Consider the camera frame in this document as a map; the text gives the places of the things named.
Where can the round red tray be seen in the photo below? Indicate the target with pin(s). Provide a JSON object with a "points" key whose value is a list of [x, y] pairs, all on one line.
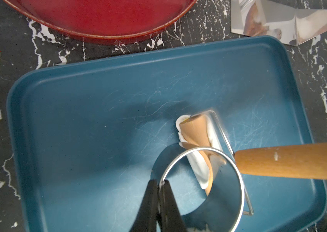
{"points": [[105, 22]]}

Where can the blue rectangular tray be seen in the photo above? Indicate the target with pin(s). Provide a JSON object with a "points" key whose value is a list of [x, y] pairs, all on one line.
{"points": [[85, 136]]}

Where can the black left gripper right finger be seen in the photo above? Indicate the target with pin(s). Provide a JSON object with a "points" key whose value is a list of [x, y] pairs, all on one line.
{"points": [[169, 217]]}

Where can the wooden dough roller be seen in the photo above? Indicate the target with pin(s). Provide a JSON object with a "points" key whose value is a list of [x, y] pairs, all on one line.
{"points": [[298, 161]]}

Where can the metal scraper wooden handle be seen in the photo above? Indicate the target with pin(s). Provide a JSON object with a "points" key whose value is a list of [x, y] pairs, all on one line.
{"points": [[267, 18]]}

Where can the white dough piece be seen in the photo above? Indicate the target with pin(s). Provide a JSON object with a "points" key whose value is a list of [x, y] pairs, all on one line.
{"points": [[199, 131]]}

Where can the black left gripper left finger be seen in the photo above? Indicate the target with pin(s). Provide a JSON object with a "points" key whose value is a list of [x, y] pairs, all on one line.
{"points": [[146, 219]]}

